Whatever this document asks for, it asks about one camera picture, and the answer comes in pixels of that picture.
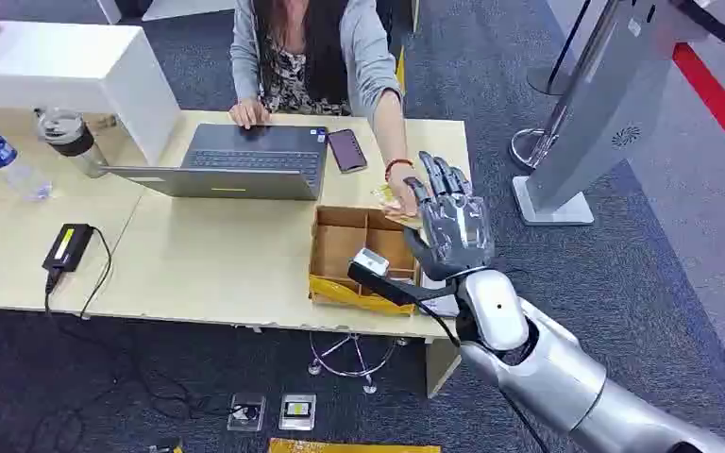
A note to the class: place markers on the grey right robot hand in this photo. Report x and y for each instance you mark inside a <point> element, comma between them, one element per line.
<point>456,231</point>

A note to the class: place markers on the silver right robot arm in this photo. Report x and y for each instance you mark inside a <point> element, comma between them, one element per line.
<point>544,369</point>

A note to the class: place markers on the person's hand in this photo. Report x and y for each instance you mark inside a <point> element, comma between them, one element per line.
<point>405,191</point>
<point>249,114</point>

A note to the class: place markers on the wooden card box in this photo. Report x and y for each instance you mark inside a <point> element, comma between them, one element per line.
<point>356,259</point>

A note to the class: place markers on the dark smartphone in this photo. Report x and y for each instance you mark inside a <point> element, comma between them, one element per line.
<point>347,150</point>

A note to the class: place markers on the chrome stool base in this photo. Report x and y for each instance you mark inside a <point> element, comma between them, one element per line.
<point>355,362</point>

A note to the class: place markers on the grey kiosk stand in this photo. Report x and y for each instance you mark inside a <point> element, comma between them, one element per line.
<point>606,106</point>

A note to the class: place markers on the person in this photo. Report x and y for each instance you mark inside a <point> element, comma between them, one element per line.
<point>312,69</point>

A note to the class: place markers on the grey open laptop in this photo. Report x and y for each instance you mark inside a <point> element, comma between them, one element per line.
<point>244,164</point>

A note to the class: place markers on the yellow sheet on floor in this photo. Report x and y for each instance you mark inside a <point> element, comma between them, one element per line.
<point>350,446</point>

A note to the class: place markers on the floor socket plate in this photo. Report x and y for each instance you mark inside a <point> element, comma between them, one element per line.
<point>297,412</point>
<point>247,412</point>

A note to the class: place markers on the red floor tape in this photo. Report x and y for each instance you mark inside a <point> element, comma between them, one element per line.
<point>719,103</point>

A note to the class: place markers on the black power adapter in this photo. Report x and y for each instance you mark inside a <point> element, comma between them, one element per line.
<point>67,247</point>

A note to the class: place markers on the steel travel mug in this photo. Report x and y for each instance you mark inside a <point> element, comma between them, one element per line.
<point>70,139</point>

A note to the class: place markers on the white box stand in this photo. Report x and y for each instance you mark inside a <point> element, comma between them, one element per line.
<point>68,75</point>

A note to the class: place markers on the clear plastic water bottle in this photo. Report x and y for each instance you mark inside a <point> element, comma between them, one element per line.
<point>0,156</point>

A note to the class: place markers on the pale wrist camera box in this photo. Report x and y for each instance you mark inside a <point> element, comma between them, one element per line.
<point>372,261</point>

